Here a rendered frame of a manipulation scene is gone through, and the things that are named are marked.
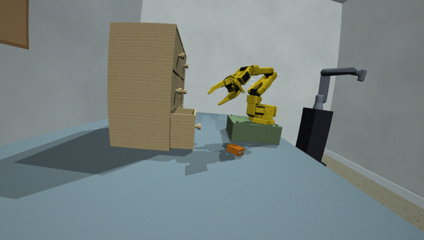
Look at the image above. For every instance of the tan wooden chest of drawers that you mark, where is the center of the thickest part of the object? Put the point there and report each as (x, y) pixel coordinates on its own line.
(139, 84)

